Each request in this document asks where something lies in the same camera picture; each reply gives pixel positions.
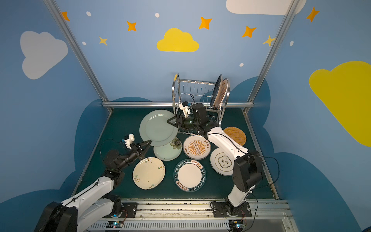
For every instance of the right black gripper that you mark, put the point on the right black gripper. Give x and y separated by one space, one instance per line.
178 122

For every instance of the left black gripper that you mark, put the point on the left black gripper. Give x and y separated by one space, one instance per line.
138 148

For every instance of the large pale green plate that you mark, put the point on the large pale green plate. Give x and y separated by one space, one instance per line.
155 127

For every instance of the black glossy plate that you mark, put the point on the black glossy plate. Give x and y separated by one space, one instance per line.
215 91

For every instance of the orange sunburst plate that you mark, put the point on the orange sunburst plate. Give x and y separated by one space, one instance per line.
196 147
222 92

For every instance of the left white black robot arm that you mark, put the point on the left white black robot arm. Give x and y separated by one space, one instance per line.
96 201

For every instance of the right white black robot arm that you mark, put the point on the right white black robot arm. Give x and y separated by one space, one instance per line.
247 165

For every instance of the pale green flower plate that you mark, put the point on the pale green flower plate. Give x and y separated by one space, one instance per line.
169 151

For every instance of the cream floral plate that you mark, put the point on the cream floral plate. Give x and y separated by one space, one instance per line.
149 173

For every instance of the white plate dark lettered rim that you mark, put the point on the white plate dark lettered rim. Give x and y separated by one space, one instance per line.
189 175

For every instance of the white plate black cloud line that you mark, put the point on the white plate black cloud line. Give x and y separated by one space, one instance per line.
221 163

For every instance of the yellow woven round plate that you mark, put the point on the yellow woven round plate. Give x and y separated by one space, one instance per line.
236 134

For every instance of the left circuit board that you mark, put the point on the left circuit board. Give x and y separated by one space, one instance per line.
114 224

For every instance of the circuit board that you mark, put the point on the circuit board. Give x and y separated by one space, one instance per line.
236 225
114 224

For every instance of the right circuit board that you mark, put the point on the right circuit board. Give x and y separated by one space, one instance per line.
236 225

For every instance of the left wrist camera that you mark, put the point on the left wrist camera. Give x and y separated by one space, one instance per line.
128 140

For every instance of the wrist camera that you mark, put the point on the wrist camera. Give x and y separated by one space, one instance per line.
128 140
184 108

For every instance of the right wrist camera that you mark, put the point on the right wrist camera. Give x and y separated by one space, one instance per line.
184 108

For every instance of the chrome wire dish rack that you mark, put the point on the chrome wire dish rack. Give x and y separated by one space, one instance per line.
194 91

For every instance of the rear aluminium frame bar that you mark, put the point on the rear aluminium frame bar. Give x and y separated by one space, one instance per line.
121 104

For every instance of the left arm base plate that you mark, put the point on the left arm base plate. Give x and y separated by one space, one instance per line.
128 210

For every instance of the aluminium rail front frame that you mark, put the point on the aluminium rail front frame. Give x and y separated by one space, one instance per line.
197 215

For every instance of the right aluminium frame post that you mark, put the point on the right aluminium frame post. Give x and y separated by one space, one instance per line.
282 31

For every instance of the aluminium frame post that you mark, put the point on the aluminium frame post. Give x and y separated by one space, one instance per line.
282 31
66 31

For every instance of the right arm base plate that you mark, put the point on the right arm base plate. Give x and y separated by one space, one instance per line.
227 210

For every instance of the left aluminium frame post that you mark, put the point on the left aluminium frame post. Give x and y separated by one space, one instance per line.
66 31

